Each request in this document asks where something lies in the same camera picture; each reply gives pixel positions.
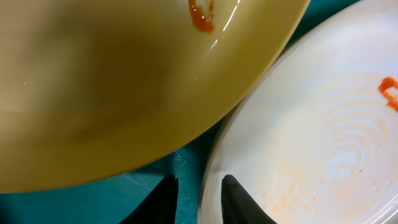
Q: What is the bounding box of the blue plastic tray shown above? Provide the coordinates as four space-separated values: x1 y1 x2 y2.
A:
0 0 361 224

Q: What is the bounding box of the white plate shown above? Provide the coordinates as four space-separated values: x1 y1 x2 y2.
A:
198 0 397 223

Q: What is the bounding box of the yellow plate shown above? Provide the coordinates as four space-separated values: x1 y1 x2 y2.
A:
0 0 312 194

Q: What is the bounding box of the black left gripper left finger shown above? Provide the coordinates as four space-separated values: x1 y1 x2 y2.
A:
120 174 178 224

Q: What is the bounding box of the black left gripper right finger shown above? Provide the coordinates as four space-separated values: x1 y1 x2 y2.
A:
221 175 276 224

